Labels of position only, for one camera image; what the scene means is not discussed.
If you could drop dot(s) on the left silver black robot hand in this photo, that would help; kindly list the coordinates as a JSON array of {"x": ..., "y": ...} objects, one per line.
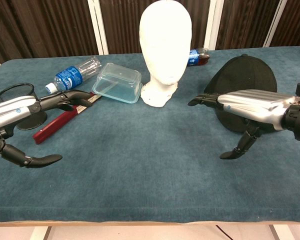
[{"x": 12, "y": 107}]

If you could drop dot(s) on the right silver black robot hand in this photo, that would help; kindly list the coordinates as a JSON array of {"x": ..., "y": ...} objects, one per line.
[{"x": 255, "y": 103}]

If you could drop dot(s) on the black baseball cap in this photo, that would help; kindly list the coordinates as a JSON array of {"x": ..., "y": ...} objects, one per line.
[{"x": 240, "y": 75}]

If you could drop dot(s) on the white foam mannequin head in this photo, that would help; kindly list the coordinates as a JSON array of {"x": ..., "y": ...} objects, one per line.
[{"x": 165, "y": 37}]

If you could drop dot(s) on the black mesh pen cup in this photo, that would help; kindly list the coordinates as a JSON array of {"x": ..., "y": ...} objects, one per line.
[{"x": 13, "y": 92}]

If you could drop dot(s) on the red pen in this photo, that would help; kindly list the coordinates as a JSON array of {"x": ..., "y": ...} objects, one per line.
[{"x": 55, "y": 123}]

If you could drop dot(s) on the clear blue-label water bottle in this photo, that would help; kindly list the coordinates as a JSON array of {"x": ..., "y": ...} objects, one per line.
[{"x": 67, "y": 76}]

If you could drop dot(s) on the dark brown pleated curtain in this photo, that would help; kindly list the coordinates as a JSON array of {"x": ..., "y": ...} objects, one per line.
[{"x": 52, "y": 25}]

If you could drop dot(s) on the clear plastic food container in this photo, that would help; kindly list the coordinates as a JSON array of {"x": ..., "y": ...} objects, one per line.
[{"x": 120, "y": 82}]

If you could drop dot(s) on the blue table cloth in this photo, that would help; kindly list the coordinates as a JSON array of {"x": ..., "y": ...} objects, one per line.
[{"x": 140, "y": 150}]

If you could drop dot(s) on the white metal table leg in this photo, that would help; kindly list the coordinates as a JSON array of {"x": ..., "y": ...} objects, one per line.
[
  {"x": 280, "y": 233},
  {"x": 40, "y": 233}
]

